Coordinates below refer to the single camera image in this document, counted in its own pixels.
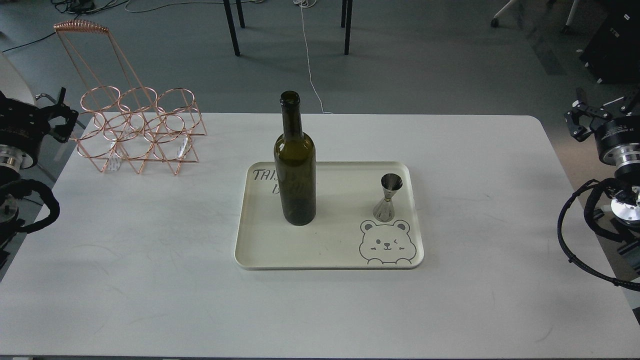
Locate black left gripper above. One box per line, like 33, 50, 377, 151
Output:
0, 87, 79, 156

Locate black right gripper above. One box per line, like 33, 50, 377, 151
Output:
564, 88, 640, 163

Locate dark green wine bottle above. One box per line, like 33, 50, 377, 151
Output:
273, 90, 317, 226

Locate steel double jigger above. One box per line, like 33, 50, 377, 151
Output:
372, 173, 403, 223

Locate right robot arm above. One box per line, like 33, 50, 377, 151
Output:
557, 88, 640, 292

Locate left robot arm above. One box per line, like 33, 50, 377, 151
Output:
0, 87, 79, 265

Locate black equipment case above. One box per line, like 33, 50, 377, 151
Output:
579, 0, 640, 84

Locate black table legs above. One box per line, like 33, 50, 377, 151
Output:
222, 0, 354, 57

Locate cream bear serving tray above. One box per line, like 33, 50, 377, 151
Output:
234, 161, 425, 271

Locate copper wire bottle rack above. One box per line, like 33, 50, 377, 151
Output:
54, 19, 208, 175

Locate black floor cables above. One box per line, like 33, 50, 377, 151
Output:
0, 0, 131, 53

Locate white floor cable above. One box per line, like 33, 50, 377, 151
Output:
292, 0, 335, 115

